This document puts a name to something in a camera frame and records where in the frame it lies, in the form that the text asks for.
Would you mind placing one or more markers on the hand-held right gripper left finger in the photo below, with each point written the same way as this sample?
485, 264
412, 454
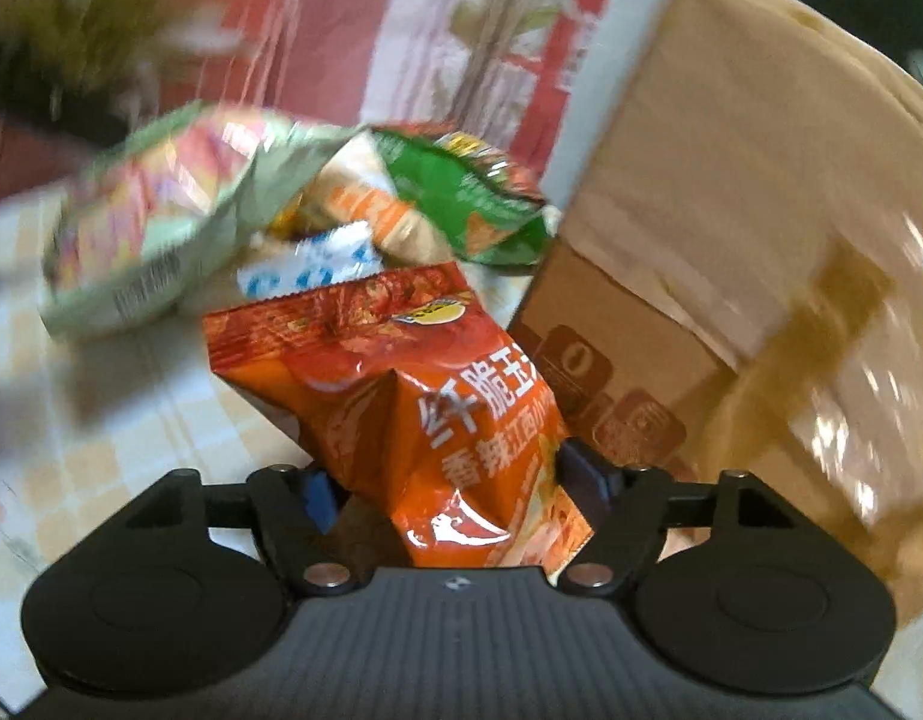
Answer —
322, 501

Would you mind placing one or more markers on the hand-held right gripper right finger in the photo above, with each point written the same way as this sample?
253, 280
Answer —
581, 476

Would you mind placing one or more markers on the pale green snack bag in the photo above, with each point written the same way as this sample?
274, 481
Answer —
169, 202

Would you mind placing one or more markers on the green snack packet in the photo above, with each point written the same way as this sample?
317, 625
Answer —
446, 180

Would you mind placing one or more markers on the brown cardboard box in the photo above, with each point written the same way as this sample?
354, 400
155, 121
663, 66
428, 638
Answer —
731, 165

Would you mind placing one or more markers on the blue and white small packet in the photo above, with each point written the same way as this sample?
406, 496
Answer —
311, 262

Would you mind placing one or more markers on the orange and white snack packet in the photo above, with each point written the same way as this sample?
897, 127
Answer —
371, 210

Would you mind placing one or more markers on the red floral printed cloth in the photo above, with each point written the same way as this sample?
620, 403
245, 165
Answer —
341, 30

